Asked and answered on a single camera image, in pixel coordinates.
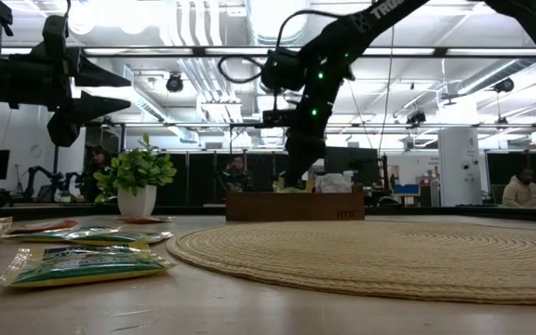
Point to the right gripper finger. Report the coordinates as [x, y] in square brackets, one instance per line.
[303, 158]

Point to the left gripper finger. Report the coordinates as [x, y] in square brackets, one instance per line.
[96, 76]
[98, 108]

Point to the white orange tea packet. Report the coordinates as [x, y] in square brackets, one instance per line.
[333, 183]

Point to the black background robot arm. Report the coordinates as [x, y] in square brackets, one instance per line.
[40, 179]

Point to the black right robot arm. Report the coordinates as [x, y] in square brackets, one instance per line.
[342, 32]

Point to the wooden tea organizer box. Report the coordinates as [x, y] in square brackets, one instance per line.
[272, 207]

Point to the person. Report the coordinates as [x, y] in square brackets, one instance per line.
[96, 174]
[524, 191]
[237, 177]

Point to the black ceiling spotlight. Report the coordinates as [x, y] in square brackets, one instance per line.
[174, 84]
[504, 85]

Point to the green plant in white pot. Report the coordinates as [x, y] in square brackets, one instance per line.
[136, 202]

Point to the round woven straw placemat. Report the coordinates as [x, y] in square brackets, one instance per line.
[365, 260]

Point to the white pillar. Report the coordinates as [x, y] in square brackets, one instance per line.
[459, 165]

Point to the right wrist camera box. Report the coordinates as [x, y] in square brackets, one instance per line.
[279, 118]

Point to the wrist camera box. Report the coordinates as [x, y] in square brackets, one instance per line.
[65, 131]
[279, 118]

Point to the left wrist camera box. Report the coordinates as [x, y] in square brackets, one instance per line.
[65, 131]

